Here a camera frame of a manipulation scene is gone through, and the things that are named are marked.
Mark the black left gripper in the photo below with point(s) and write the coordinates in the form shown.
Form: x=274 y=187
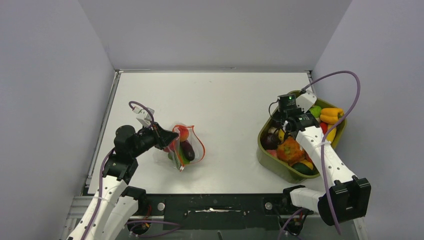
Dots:
x=163 y=137

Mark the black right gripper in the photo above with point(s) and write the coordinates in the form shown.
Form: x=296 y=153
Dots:
x=277 y=116

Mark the green leaf vegetable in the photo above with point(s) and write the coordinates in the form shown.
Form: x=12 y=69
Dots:
x=178 y=160

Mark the orange peach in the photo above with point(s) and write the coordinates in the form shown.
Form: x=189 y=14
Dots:
x=183 y=133

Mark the clear orange zip bag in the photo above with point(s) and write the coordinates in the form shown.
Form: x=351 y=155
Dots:
x=194 y=140

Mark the purple eggplant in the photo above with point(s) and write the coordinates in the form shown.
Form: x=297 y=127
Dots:
x=187 y=150

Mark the red apple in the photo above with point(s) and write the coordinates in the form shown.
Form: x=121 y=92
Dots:
x=170 y=148

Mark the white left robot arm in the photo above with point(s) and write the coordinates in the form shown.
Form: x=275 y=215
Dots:
x=115 y=200

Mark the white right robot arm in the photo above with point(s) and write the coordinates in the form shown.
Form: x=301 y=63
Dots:
x=345 y=196

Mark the green lime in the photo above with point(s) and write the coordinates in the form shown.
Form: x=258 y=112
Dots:
x=315 y=111

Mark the dark mangosteen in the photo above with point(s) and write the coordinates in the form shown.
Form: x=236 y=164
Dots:
x=270 y=141

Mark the orange bumpy fruit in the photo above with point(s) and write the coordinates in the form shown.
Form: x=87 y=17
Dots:
x=290 y=151

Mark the orange yellow bell pepper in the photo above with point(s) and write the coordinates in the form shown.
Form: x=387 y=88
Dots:
x=331 y=115

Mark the dark green avocado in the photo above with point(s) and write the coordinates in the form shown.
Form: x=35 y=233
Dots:
x=305 y=168

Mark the olive green plastic bin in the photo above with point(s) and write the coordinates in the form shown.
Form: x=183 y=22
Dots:
x=281 y=168

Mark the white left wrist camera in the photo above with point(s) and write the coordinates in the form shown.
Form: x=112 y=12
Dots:
x=144 y=116

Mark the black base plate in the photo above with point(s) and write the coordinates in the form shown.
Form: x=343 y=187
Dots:
x=218 y=211

